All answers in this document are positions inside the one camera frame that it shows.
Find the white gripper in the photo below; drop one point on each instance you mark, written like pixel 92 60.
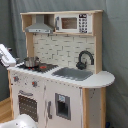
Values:
pixel 6 58

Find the small metal pot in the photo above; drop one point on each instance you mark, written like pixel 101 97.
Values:
pixel 31 61

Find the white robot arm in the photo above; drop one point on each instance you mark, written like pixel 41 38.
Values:
pixel 23 120

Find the wooden toy kitchen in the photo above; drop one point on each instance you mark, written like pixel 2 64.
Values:
pixel 81 51

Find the left red stove knob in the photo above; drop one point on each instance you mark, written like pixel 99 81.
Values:
pixel 16 78

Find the red stove knob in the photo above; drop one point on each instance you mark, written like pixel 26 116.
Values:
pixel 16 78
pixel 34 83

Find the right red stove knob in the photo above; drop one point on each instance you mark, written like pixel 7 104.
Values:
pixel 34 83

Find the black toy stovetop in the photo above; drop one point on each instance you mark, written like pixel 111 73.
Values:
pixel 42 67

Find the grey toy range hood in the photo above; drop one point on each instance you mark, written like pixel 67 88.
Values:
pixel 40 26

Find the toy oven door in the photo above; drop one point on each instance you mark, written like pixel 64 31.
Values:
pixel 27 104

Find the toy microwave oven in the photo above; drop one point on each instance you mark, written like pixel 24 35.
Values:
pixel 73 23

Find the grey toy ice dispenser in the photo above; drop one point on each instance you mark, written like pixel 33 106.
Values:
pixel 62 104

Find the grey toy sink basin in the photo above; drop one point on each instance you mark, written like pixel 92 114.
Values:
pixel 73 74

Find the grey cabinet door handle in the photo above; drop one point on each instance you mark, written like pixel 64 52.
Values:
pixel 49 110

